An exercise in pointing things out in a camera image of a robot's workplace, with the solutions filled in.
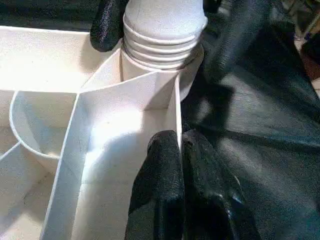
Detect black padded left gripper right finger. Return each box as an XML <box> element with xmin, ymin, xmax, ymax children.
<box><xmin>181</xmin><ymin>128</ymin><xmax>253</xmax><ymax>240</ymax></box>

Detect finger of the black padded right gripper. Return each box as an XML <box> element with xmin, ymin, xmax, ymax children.
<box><xmin>202</xmin><ymin>0</ymin><xmax>224</xmax><ymax>15</ymax></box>
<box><xmin>89</xmin><ymin>0</ymin><xmax>126</xmax><ymax>53</ymax></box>

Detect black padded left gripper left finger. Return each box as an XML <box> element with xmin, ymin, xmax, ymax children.
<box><xmin>126</xmin><ymin>129</ymin><xmax>186</xmax><ymax>240</ymax></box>

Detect white plastic table leg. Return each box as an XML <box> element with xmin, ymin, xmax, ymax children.
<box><xmin>121</xmin><ymin>0</ymin><xmax>209</xmax><ymax>71</ymax></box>

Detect black shiny mat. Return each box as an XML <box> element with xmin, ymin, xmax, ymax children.
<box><xmin>0</xmin><ymin>0</ymin><xmax>320</xmax><ymax>240</ymax></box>

